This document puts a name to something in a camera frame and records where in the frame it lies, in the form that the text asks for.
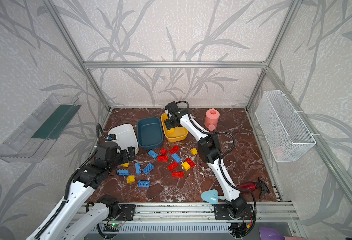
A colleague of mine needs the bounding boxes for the blue lego brick bottom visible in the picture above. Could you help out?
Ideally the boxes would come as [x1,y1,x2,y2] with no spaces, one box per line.
[138,181,150,188]

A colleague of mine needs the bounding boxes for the light blue toy shovel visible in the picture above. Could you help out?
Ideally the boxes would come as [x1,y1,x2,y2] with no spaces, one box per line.
[201,190,229,205]

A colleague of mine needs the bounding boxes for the pink toy watering can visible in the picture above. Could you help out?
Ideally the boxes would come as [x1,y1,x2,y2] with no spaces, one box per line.
[205,109,220,132]

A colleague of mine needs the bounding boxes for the blue lego brick diagonal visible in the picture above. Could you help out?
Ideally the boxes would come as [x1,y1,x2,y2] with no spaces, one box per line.
[143,163,154,175]

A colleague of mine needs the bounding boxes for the yellow lego small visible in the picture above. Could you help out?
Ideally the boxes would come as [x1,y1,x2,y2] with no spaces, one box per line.
[191,148,198,156]

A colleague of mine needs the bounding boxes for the clear acrylic wall shelf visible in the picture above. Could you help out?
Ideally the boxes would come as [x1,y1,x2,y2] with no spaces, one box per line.
[0,94,81,163]

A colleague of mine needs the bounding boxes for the red lego brick top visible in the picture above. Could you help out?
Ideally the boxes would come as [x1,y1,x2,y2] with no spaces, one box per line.
[169,145,180,155]

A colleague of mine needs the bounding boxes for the small red lego brick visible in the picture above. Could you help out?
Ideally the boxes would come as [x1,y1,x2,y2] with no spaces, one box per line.
[160,148,168,156]

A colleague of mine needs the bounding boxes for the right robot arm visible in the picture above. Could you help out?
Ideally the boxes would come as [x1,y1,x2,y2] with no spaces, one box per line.
[165,101,257,220]

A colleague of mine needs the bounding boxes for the aluminium front rail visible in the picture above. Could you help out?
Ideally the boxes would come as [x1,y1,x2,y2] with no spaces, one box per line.
[118,202,300,224]

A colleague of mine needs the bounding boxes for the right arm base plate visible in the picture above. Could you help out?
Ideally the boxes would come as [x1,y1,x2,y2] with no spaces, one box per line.
[212,204,255,221]

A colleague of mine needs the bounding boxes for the blue lego brick upper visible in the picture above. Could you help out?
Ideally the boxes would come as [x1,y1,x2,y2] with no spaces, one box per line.
[148,150,158,159]

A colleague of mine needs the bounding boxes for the red lego brick bottom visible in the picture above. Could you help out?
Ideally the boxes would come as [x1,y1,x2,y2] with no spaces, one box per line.
[172,171,184,179]

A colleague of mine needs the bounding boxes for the blue lego brick centre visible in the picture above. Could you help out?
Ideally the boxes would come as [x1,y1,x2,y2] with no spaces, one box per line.
[172,153,182,163]

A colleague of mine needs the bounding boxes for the teal plastic bin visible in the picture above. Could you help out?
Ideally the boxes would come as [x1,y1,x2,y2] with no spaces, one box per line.
[137,117,164,150]

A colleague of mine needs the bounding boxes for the purple toy object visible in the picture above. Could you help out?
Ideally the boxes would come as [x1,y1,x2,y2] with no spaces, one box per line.
[259,227,285,240]

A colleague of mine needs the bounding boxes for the white wire basket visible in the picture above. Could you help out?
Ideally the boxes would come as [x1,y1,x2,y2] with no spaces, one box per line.
[255,90,316,163]

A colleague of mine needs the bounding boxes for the white plastic bin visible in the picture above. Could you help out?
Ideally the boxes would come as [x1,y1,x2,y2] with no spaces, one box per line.
[108,124,139,154]

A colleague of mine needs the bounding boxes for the yellow lego square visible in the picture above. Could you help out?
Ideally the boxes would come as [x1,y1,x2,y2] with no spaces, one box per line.
[182,162,191,171]

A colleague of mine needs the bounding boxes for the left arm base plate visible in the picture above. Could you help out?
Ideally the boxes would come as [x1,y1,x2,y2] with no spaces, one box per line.
[116,204,136,222]

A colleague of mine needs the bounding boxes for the yellow plastic bin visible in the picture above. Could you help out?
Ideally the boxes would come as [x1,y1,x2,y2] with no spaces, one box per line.
[161,113,189,143]

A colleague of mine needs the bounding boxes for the blue lego brick upright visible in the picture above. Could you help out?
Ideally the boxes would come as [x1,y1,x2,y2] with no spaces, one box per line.
[135,163,142,175]

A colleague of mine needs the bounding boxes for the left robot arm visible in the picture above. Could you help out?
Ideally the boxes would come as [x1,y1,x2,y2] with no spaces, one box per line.
[27,124,139,240]

